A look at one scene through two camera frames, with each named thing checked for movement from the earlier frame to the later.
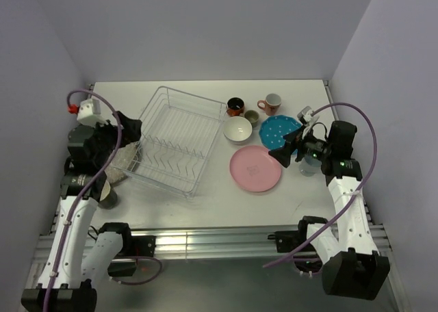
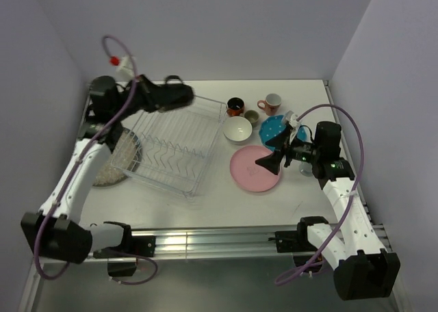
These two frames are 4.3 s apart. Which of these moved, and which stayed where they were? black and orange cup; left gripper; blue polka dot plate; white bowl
Moved: left gripper
Stayed: blue polka dot plate; white bowl; black and orange cup
